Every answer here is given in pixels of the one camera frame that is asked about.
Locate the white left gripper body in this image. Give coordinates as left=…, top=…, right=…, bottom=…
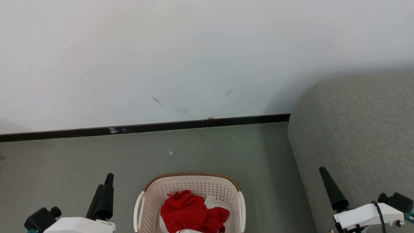
left=43, top=216, right=116, bottom=233

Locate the red cloth garment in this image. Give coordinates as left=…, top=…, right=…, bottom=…
left=160, top=190, right=230, bottom=233

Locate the white cloth garment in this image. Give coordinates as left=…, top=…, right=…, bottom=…
left=158, top=195, right=233, bottom=233

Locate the beige perforated laundry basket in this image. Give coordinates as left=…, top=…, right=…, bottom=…
left=134, top=172, right=246, bottom=233

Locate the grey fabric sofa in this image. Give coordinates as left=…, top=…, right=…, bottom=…
left=288, top=69, right=414, bottom=233

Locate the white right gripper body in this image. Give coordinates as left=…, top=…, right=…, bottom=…
left=333, top=203, right=405, bottom=233

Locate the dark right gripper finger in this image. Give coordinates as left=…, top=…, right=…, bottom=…
left=319, top=166, right=350, bottom=213

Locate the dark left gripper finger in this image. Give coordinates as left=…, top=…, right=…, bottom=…
left=85, top=184, right=104, bottom=221
left=101, top=173, right=114, bottom=221

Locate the black baseboard strip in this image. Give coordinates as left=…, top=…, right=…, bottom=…
left=0, top=113, right=291, bottom=143

